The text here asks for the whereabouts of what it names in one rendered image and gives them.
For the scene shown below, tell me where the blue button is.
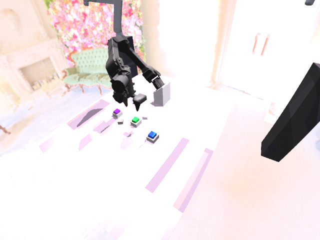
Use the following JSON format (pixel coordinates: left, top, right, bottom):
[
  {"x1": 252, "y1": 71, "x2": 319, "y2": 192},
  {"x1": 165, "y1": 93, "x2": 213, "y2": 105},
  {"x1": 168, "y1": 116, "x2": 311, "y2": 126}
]
[{"x1": 146, "y1": 131, "x2": 159, "y2": 144}]

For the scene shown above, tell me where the green button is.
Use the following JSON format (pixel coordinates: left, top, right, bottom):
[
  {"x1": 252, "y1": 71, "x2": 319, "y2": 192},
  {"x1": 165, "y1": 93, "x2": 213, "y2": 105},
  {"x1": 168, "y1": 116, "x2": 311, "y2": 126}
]
[{"x1": 130, "y1": 116, "x2": 142, "y2": 128}]

